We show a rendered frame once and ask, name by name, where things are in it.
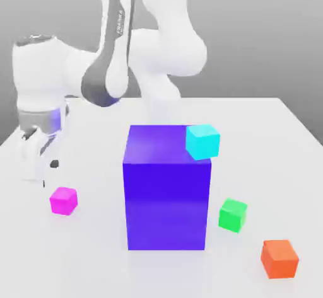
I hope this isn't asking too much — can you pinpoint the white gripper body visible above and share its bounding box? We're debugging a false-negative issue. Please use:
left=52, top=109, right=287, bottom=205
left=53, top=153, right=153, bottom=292
left=20, top=136, right=47, bottom=188

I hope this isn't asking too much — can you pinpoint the small magenta cube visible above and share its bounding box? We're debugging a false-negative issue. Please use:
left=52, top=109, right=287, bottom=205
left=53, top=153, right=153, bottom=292
left=49, top=186, right=79, bottom=216

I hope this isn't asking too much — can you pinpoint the small cyan cube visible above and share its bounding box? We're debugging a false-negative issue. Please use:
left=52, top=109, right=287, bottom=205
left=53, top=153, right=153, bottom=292
left=185, top=123, right=221, bottom=161

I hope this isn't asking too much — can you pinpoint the small green cube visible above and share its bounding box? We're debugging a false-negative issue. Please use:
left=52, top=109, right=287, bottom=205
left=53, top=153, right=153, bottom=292
left=218, top=197, right=249, bottom=234

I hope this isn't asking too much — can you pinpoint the small orange cube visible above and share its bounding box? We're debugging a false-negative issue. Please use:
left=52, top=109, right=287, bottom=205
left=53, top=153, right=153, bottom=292
left=260, top=239, right=300, bottom=280

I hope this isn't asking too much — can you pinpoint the large blue box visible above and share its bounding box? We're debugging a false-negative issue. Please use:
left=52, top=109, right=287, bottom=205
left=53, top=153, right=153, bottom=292
left=122, top=125, right=212, bottom=251

